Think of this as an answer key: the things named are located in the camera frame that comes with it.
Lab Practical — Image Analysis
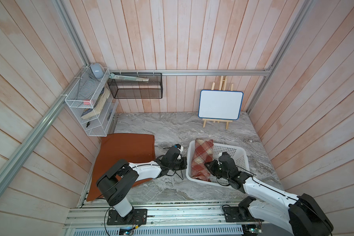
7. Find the white plastic basket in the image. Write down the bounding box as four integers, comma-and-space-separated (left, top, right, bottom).
186, 140, 250, 188

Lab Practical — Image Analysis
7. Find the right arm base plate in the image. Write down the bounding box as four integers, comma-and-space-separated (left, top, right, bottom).
222, 205, 263, 223

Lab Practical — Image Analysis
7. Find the light green flat ruler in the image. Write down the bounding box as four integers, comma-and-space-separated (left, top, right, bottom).
109, 73, 149, 82

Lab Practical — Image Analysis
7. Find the worn book on shelf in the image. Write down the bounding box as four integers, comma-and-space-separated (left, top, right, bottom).
81, 87, 110, 120

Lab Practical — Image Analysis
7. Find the wooden easel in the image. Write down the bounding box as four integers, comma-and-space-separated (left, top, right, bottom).
202, 76, 233, 130

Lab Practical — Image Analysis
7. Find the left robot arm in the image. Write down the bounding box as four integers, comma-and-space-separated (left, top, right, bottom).
96, 144, 187, 218

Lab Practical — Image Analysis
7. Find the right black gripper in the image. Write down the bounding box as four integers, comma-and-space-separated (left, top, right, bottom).
204, 159, 230, 181

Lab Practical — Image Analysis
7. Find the black wire mesh basket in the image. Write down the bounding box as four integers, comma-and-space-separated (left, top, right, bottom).
107, 72, 163, 99

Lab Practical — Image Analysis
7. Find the white wire shelf rack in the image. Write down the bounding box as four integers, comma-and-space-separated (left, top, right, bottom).
65, 66, 119, 137

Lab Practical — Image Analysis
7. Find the aluminium rail frame front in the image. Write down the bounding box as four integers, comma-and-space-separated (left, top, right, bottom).
61, 202, 309, 236

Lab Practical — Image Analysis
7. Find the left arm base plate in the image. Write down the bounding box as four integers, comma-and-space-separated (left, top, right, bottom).
106, 208, 148, 226

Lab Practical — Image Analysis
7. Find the red plaid skirt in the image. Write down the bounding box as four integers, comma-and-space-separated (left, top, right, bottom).
190, 139, 213, 182

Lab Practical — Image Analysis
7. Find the grey computer mouse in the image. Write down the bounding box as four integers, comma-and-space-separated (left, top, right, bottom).
90, 63, 104, 80

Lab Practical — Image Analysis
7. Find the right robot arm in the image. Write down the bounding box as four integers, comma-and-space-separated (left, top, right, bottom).
205, 152, 334, 236

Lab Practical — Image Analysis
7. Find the rust brown skirt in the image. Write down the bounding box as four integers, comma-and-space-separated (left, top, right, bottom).
87, 133, 156, 202

